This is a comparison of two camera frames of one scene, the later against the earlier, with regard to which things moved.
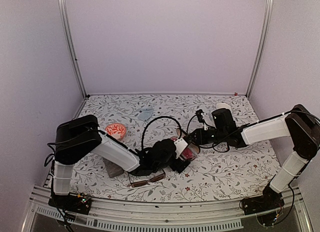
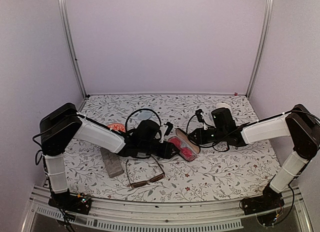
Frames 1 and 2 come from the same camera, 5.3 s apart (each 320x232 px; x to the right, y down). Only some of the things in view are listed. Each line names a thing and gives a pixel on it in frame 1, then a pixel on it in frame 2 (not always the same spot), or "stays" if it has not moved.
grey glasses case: x=112 y=169 stays
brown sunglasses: x=139 y=183 stays
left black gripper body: x=176 y=166 → x=164 y=153
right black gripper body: x=206 y=140 stays
